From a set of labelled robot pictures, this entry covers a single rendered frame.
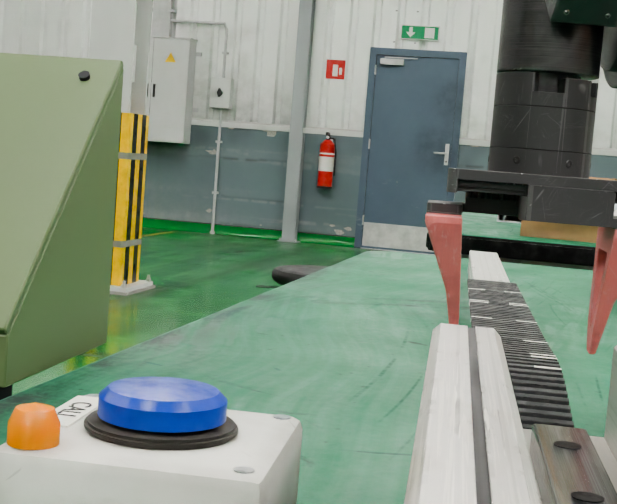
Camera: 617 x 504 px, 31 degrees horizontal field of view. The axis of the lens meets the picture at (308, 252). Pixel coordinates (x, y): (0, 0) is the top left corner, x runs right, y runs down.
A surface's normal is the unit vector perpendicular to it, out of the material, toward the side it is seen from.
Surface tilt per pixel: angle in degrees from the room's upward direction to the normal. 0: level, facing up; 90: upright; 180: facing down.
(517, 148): 90
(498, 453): 0
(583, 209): 90
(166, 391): 3
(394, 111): 90
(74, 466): 67
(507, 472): 0
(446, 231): 111
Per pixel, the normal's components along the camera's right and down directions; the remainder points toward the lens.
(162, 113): -0.22, 0.07
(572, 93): 0.34, 0.11
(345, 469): 0.07, -0.99
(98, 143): 0.98, 0.09
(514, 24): -0.86, -0.02
